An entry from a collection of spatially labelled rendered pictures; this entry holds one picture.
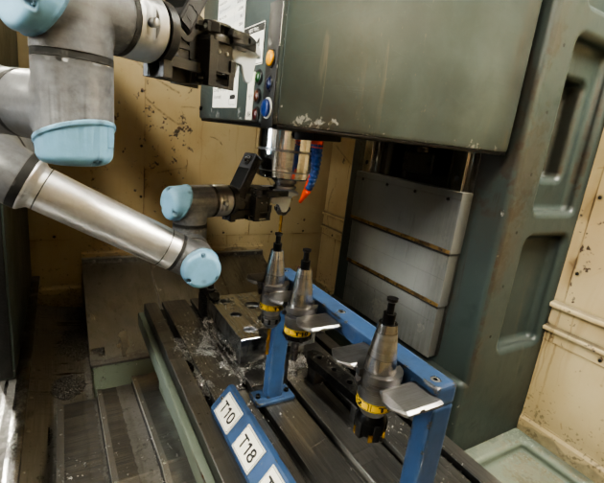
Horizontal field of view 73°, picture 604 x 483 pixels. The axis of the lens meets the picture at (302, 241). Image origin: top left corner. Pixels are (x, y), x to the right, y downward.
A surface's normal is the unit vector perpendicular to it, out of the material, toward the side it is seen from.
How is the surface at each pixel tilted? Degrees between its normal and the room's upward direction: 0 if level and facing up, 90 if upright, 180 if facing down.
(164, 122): 90
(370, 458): 0
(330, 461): 0
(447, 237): 90
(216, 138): 90
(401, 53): 90
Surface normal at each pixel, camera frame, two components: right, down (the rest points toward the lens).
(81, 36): 0.65, 0.27
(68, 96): 0.37, 0.28
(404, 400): 0.11, -0.96
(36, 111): -0.44, 0.18
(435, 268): -0.88, 0.04
